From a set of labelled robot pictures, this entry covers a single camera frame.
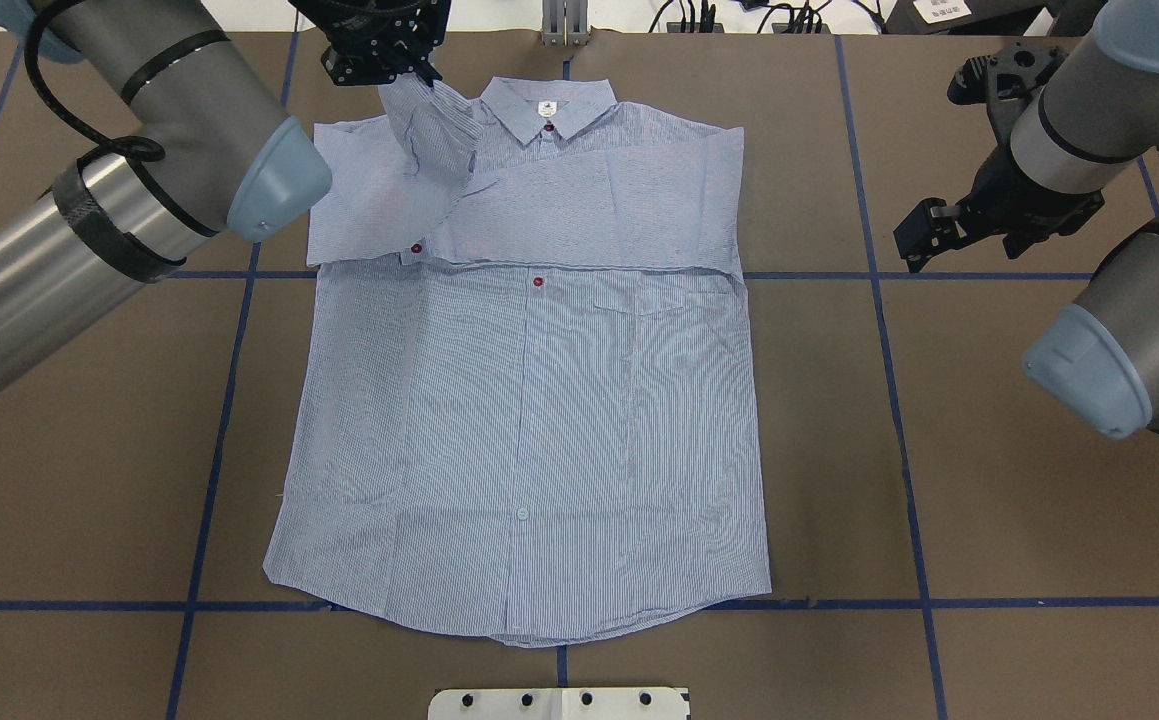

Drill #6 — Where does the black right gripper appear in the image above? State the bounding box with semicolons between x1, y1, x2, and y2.
894;42;1105;274

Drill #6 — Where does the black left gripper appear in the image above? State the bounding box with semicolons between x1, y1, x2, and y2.
291;1;452;87

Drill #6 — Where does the blue striped button shirt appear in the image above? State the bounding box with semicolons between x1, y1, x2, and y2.
263;77;772;647

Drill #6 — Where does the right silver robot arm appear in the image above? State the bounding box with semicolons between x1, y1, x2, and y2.
892;1;1159;439

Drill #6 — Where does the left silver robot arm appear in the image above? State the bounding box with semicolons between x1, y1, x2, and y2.
0;1;331;392

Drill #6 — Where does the black box with label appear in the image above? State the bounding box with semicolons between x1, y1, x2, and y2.
882;1;1067;36

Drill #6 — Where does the grey metal bracket post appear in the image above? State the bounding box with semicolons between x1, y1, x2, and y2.
541;0;591;48

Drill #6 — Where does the black cable bundle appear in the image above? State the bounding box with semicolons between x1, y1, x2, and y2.
649;0;890;35

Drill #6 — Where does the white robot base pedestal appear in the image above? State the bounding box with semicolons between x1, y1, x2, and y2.
427;685;692;719

